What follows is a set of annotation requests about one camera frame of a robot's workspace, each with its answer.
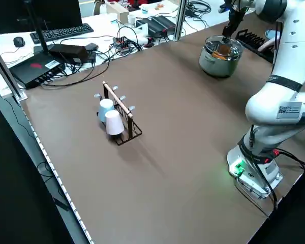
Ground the grey usb hub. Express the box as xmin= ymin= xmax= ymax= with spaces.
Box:
xmin=113 ymin=37 xmax=133 ymax=54

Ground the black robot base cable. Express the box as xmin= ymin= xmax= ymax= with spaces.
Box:
xmin=235 ymin=162 xmax=280 ymax=211

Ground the black slotted dish rack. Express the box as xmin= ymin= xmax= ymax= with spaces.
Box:
xmin=235 ymin=29 xmax=275 ymax=64

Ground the black box device red logo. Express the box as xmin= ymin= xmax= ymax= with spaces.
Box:
xmin=9 ymin=52 xmax=67 ymax=89

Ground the black looping desk cable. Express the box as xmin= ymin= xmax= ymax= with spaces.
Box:
xmin=40 ymin=50 xmax=110 ymax=87

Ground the stainless steel pot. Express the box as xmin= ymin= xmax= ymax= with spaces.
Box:
xmin=198 ymin=35 xmax=245 ymax=78

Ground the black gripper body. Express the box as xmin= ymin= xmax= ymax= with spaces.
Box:
xmin=227 ymin=6 xmax=246 ymax=28

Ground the black monitor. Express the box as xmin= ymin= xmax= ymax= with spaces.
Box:
xmin=0 ymin=0 xmax=83 ymax=34

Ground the black power brick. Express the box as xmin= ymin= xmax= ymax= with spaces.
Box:
xmin=49 ymin=43 xmax=90 ymax=64

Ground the black wire cup rack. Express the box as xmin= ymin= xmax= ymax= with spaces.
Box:
xmin=93 ymin=81 xmax=143 ymax=147

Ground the black ribbed power supply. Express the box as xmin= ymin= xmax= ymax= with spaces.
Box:
xmin=147 ymin=15 xmax=178 ymax=36

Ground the light wooden box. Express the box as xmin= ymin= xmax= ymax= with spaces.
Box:
xmin=105 ymin=2 xmax=130 ymax=22

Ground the aluminium profile post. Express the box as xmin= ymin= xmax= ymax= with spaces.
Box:
xmin=0 ymin=40 xmax=27 ymax=102
xmin=174 ymin=0 xmax=188 ymax=41

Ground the white cup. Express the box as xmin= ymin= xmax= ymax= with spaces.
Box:
xmin=104 ymin=109 xmax=125 ymax=137

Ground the white plate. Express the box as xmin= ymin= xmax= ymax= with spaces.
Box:
xmin=259 ymin=38 xmax=275 ymax=53

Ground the light blue cup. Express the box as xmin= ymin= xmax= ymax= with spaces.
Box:
xmin=98 ymin=99 xmax=117 ymax=123

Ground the black keyboard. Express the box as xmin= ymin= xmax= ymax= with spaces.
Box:
xmin=29 ymin=23 xmax=95 ymax=43

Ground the glass pot lid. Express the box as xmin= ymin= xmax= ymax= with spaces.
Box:
xmin=205 ymin=35 xmax=245 ymax=62

